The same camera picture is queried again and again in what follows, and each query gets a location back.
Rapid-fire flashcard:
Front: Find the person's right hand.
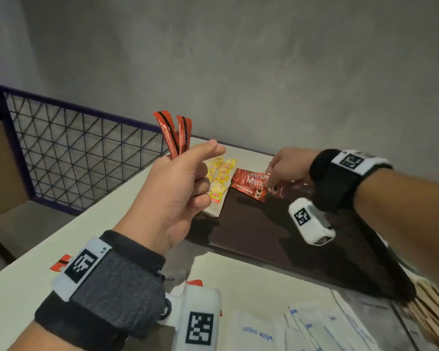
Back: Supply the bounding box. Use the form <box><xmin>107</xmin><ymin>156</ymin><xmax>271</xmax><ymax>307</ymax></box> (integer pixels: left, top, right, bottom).
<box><xmin>264</xmin><ymin>147</ymin><xmax>319</xmax><ymax>190</ymax></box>

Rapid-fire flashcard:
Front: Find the person's left hand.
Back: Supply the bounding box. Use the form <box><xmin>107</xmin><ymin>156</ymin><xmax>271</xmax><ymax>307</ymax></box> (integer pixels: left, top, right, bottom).
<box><xmin>112</xmin><ymin>138</ymin><xmax>227</xmax><ymax>258</ymax></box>

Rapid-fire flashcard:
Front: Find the row of red coffee sachets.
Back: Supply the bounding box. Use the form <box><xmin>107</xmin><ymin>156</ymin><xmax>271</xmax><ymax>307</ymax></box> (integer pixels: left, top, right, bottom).
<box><xmin>233</xmin><ymin>168</ymin><xmax>287</xmax><ymax>199</ymax></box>

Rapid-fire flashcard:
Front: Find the dark brown tray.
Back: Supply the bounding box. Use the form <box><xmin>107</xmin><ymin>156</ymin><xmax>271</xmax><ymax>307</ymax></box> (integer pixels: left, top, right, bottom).
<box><xmin>184</xmin><ymin>178</ymin><xmax>417</xmax><ymax>302</ymax></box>

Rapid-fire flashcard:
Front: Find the pile of white sugar packets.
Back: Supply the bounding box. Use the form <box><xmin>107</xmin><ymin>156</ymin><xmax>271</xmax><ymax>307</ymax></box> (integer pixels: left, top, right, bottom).
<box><xmin>164</xmin><ymin>252</ymin><xmax>418</xmax><ymax>351</ymax></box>

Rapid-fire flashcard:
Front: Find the pile of wooden stir sticks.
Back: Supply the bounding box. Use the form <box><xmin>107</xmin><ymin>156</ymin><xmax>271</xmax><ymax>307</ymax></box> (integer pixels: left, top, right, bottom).
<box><xmin>406</xmin><ymin>277</ymin><xmax>439</xmax><ymax>344</ymax></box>

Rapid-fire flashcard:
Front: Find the person's right forearm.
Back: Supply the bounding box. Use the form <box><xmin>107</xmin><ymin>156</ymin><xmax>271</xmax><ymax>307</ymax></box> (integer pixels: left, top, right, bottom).
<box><xmin>353</xmin><ymin>170</ymin><xmax>439</xmax><ymax>289</ymax></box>

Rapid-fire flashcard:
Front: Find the person's left forearm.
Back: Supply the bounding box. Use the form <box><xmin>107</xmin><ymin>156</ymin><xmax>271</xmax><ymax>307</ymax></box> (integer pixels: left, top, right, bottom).
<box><xmin>7</xmin><ymin>321</ymin><xmax>81</xmax><ymax>351</ymax></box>

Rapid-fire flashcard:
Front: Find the black right wrist band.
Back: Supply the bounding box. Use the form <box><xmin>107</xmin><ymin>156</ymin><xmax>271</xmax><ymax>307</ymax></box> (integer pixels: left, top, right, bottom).
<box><xmin>309</xmin><ymin>149</ymin><xmax>394</xmax><ymax>213</ymax></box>

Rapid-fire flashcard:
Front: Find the black wrist band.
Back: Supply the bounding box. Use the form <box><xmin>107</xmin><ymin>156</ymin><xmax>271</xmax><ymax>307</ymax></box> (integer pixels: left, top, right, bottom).
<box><xmin>309</xmin><ymin>149</ymin><xmax>394</xmax><ymax>213</ymax></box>
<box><xmin>35</xmin><ymin>230</ymin><xmax>167</xmax><ymax>351</ymax></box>

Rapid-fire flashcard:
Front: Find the black left wrist band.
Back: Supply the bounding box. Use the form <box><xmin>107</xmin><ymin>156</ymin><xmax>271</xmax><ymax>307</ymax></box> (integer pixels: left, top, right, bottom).
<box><xmin>35</xmin><ymin>230</ymin><xmax>167</xmax><ymax>351</ymax></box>

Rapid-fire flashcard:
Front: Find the light wooden cabinet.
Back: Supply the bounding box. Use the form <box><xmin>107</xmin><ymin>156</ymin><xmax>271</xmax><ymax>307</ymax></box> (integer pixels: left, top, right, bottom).
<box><xmin>0</xmin><ymin>120</ymin><xmax>29</xmax><ymax>220</ymax></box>

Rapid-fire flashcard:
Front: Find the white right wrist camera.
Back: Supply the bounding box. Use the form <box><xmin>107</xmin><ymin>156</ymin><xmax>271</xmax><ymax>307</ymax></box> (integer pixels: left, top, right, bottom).
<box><xmin>288</xmin><ymin>197</ymin><xmax>337</xmax><ymax>247</ymax></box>

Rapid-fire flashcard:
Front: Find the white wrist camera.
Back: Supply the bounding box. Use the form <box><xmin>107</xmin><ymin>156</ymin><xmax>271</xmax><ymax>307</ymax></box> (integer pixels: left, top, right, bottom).
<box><xmin>160</xmin><ymin>283</ymin><xmax>222</xmax><ymax>351</ymax></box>
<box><xmin>288</xmin><ymin>197</ymin><xmax>337</xmax><ymax>247</ymax></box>

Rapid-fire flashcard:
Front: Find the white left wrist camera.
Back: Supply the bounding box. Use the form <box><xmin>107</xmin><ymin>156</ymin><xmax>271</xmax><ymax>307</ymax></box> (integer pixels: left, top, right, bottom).
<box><xmin>160</xmin><ymin>283</ymin><xmax>222</xmax><ymax>351</ymax></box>

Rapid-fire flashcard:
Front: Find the black side table frame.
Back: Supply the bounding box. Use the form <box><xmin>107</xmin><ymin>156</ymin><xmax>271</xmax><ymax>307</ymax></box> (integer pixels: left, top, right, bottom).
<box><xmin>0</xmin><ymin>230</ymin><xmax>17</xmax><ymax>264</ymax></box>

